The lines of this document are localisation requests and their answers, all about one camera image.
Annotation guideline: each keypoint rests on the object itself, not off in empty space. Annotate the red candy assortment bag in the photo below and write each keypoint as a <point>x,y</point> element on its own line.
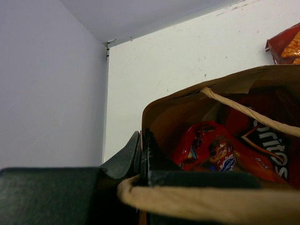
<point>205,147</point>

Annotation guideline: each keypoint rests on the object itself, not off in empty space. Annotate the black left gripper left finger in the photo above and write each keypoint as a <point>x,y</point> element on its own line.
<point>70,195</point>

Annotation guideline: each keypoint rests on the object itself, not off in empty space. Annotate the red Doritos bag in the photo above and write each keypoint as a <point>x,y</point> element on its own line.
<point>263,151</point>
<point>285,46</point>

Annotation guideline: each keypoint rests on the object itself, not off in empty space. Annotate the brown paper bag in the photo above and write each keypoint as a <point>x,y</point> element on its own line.
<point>170,117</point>

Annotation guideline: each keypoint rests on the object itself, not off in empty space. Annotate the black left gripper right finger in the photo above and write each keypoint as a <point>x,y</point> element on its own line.
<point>159,170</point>

